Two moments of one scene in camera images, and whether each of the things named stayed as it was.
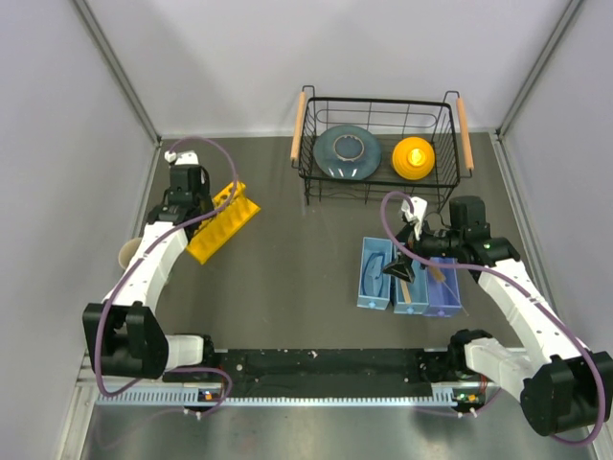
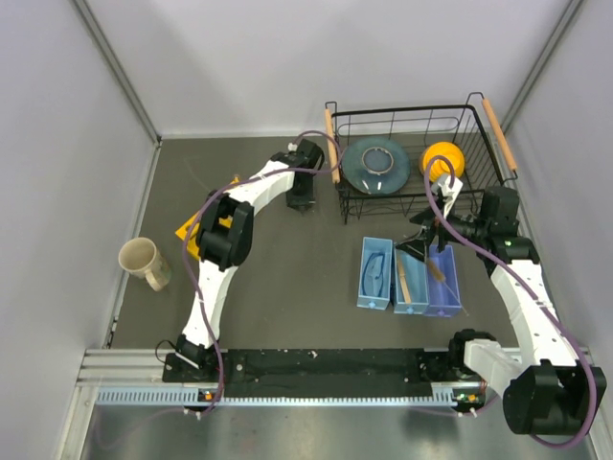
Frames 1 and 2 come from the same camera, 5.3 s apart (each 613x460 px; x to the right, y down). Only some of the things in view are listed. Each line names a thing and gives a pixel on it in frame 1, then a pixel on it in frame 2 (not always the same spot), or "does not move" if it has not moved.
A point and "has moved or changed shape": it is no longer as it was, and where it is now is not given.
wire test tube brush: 439,276 does not move
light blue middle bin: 418,291 does not move
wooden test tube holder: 406,292 does not move
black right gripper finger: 401,267 → 417,247
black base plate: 344,373 does not move
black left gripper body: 203,198 → 301,195
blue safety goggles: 373,276 does not move
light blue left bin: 374,285 does not move
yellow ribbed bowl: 413,158 → 440,167
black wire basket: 366,148 has moved or changed shape
